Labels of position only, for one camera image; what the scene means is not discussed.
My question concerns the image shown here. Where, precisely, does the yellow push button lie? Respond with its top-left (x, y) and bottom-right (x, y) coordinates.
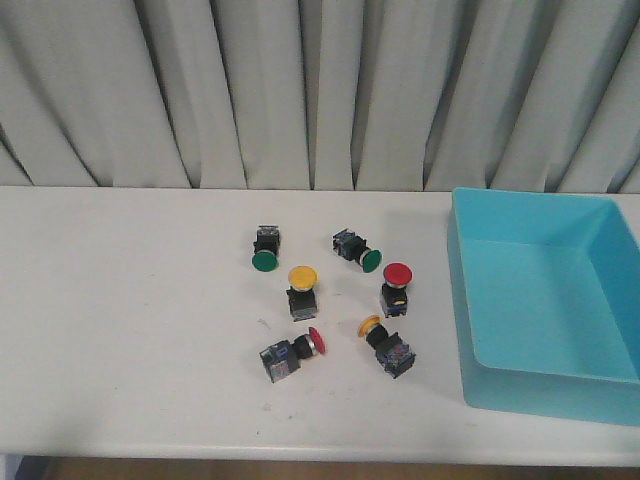
top-left (286, 265), bottom-right (318, 322)
top-left (358, 315), bottom-right (416, 379)

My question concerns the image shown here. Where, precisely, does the red push button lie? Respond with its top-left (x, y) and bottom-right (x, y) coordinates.
top-left (259, 327), bottom-right (326, 383)
top-left (380, 262), bottom-right (413, 318)

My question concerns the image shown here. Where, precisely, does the blue plastic box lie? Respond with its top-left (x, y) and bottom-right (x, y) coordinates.
top-left (447, 188), bottom-right (639, 426)

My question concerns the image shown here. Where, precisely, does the right green push button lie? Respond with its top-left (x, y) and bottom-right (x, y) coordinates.
top-left (332, 229), bottom-right (382, 273)

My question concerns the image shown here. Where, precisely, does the green push button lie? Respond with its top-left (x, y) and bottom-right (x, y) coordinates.
top-left (251, 225), bottom-right (281, 272)
top-left (332, 229), bottom-right (382, 273)

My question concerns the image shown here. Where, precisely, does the left green push button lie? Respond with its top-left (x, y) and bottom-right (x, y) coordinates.
top-left (251, 225), bottom-right (281, 272)

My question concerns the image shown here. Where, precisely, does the lying red push button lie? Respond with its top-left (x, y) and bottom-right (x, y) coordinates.
top-left (259, 327), bottom-right (326, 383)

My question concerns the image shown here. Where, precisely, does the lying yellow push button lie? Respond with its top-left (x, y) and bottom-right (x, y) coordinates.
top-left (358, 315), bottom-right (416, 379)

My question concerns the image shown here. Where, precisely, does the white pleated curtain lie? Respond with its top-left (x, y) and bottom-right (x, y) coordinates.
top-left (1, 1), bottom-right (639, 193)

